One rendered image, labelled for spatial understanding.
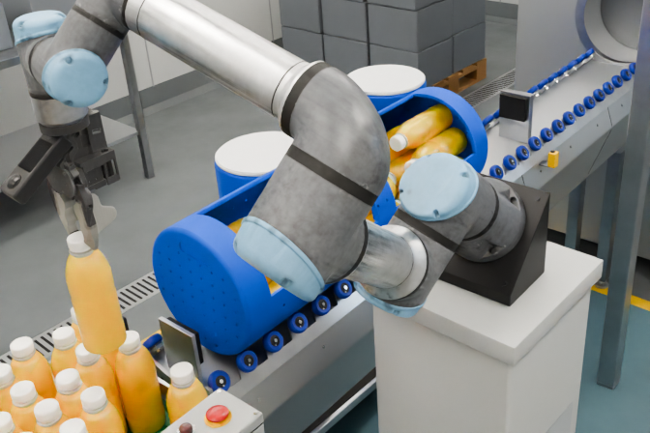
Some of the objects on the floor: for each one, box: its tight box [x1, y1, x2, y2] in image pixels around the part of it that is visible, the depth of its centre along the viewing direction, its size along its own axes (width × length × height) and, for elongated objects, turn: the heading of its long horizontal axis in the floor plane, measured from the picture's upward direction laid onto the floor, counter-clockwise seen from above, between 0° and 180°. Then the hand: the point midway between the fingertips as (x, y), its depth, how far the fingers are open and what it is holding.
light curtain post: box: [597, 0, 650, 390], centre depth 241 cm, size 6×6×170 cm
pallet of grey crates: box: [274, 0, 488, 94], centre depth 538 cm, size 120×80×119 cm
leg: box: [594, 148, 625, 289], centre depth 317 cm, size 6×6×63 cm
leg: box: [565, 179, 586, 251], centre depth 325 cm, size 6×6×63 cm
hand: (80, 240), depth 124 cm, fingers closed on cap, 4 cm apart
